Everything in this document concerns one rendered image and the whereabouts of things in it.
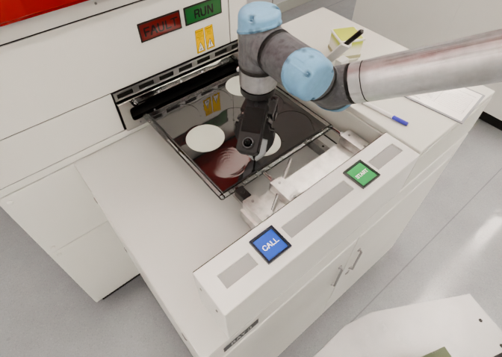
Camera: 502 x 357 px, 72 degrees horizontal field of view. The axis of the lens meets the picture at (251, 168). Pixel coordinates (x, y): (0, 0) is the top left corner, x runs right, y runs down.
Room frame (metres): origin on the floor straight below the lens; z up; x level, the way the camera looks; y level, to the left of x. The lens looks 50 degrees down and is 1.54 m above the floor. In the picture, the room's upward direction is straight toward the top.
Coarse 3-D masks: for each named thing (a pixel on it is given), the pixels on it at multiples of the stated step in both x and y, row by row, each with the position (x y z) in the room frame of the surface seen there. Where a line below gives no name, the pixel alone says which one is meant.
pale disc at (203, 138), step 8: (200, 128) 0.67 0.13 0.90; (208, 128) 0.67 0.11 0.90; (216, 128) 0.67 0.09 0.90; (192, 136) 0.64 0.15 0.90; (200, 136) 0.64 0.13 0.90; (208, 136) 0.64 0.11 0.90; (216, 136) 0.64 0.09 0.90; (224, 136) 0.64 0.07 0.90; (192, 144) 0.61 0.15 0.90; (200, 144) 0.61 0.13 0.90; (208, 144) 0.61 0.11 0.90; (216, 144) 0.61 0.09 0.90
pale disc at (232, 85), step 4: (236, 76) 0.90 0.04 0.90; (232, 80) 0.88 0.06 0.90; (236, 80) 0.88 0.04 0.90; (228, 84) 0.86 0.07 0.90; (232, 84) 0.86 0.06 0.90; (236, 84) 0.86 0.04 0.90; (228, 88) 0.84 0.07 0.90; (232, 88) 0.84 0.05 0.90; (236, 88) 0.84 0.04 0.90; (240, 88) 0.84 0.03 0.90; (232, 92) 0.83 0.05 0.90; (236, 92) 0.83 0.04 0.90; (240, 92) 0.83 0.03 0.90
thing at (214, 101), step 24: (192, 96) 0.80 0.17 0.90; (216, 96) 0.81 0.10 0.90; (240, 96) 0.80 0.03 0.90; (168, 120) 0.70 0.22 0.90; (192, 120) 0.70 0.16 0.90; (216, 120) 0.70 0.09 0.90; (288, 120) 0.70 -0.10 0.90; (312, 120) 0.70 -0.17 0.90; (288, 144) 0.61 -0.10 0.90; (216, 168) 0.53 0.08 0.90; (240, 168) 0.53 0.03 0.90
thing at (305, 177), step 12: (336, 144) 0.63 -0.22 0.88; (324, 156) 0.59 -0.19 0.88; (336, 156) 0.59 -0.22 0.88; (348, 156) 0.59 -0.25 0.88; (312, 168) 0.55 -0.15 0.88; (324, 168) 0.55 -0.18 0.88; (288, 180) 0.51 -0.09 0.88; (300, 180) 0.51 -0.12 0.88; (312, 180) 0.51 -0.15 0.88; (300, 192) 0.48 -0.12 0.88; (276, 204) 0.44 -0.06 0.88; (252, 228) 0.39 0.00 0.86
